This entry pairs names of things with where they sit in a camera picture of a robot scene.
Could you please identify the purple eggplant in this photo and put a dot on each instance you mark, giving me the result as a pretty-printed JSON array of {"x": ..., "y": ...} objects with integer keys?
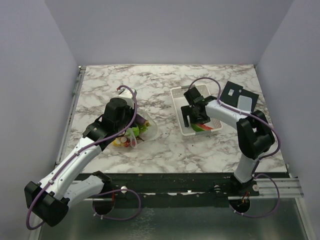
[{"x": 142, "y": 121}]

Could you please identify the red watermelon slice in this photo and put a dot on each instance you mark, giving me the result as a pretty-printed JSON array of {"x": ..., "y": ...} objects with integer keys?
[{"x": 199, "y": 127}]

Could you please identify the clear dotted zip bag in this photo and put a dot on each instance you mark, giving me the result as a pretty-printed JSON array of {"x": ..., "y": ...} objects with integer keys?
[{"x": 146, "y": 133}]

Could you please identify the white perforated plastic basket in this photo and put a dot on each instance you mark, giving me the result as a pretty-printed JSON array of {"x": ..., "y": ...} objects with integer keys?
[{"x": 179, "y": 100}]

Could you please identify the green round guava fruit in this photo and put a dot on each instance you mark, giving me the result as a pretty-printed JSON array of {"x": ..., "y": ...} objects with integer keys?
[{"x": 135, "y": 130}]

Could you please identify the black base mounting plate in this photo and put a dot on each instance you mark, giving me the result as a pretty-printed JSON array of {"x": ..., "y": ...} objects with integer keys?
[{"x": 180, "y": 190}]

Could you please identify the aluminium side rail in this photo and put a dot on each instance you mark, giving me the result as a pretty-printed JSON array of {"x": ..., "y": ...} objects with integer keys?
[{"x": 75, "y": 97}]

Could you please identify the grey rectangular pad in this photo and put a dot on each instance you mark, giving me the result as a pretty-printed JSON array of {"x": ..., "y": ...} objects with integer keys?
[{"x": 244, "y": 103}]

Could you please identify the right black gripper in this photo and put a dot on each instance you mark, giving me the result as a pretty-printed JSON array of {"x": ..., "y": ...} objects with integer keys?
[{"x": 186, "y": 110}]

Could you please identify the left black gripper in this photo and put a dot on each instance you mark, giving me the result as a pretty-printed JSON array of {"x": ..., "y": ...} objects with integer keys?
[{"x": 131, "y": 111}]

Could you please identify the black square mat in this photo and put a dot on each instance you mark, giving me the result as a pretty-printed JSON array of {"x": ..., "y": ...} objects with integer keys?
[{"x": 231, "y": 93}]

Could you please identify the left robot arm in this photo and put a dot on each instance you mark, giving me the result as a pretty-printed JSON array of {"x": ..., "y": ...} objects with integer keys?
[{"x": 46, "y": 199}]

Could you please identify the yellow bell pepper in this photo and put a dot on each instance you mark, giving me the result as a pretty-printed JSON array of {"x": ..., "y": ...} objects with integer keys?
[{"x": 117, "y": 143}]

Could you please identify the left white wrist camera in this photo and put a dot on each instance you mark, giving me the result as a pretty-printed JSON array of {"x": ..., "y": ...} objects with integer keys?
[{"x": 126, "y": 95}]

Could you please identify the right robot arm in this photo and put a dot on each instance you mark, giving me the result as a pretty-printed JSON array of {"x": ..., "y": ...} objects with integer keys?
[{"x": 254, "y": 134}]

